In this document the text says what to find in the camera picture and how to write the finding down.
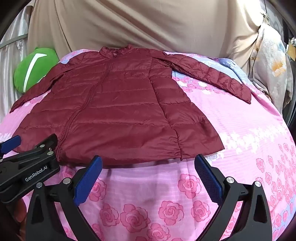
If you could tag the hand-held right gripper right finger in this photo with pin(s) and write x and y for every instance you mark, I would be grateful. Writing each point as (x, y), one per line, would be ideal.
(208, 180)

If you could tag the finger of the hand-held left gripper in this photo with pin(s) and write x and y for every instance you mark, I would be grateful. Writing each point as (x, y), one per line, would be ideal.
(44, 150)
(10, 144)

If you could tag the dark hanging cloth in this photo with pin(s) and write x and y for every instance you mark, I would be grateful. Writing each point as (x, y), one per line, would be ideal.
(291, 92)

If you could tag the beige draped sheet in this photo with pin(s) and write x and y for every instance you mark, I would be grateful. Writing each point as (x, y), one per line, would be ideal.
(138, 23)

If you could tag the maroon puffer jacket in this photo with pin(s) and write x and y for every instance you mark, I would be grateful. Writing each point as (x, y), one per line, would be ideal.
(115, 104)

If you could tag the person's left hand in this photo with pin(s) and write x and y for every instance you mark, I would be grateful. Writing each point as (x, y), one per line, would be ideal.
(19, 213)

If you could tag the rose print blanket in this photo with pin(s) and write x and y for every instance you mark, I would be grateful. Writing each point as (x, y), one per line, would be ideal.
(231, 139)

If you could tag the silver satin curtain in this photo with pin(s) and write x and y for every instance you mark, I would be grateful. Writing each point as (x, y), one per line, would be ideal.
(9, 74)

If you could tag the white floral cloth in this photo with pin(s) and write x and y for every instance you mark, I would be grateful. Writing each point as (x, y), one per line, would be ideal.
(270, 60)

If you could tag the grey metal rail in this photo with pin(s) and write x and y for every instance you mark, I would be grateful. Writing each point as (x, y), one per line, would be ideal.
(13, 41)

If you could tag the green plush pillow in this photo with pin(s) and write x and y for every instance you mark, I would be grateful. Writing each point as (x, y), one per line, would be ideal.
(37, 69)

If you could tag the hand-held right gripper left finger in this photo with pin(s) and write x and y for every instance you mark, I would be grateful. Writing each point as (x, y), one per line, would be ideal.
(87, 180)

